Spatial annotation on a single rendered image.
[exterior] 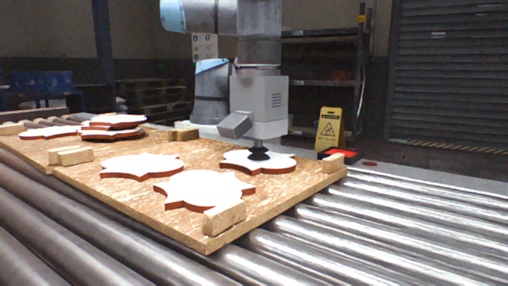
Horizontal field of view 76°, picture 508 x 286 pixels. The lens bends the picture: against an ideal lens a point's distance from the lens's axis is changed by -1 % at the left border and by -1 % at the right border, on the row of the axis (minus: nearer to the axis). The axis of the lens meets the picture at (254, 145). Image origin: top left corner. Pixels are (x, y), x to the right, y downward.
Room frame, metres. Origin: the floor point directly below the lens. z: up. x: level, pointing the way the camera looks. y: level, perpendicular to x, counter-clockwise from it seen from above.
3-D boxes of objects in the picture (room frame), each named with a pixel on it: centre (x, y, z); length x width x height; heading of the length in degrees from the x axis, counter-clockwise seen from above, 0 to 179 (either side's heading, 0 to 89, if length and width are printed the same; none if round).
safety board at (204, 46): (6.47, 0.94, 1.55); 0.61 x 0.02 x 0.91; 60
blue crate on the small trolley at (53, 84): (3.61, 2.28, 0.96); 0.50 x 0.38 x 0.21; 75
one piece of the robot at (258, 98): (0.58, 0.01, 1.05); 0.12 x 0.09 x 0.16; 136
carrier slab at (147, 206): (0.57, 0.10, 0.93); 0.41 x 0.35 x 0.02; 51
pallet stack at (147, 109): (6.25, 1.97, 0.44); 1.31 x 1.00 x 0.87; 150
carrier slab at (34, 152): (0.84, 0.42, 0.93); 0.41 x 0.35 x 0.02; 49
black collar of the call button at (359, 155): (0.70, -0.19, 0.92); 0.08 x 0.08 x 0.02; 53
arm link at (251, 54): (0.59, -0.01, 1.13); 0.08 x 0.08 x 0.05
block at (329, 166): (0.55, -0.14, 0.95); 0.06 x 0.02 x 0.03; 141
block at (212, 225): (0.35, 0.03, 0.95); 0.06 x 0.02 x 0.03; 141
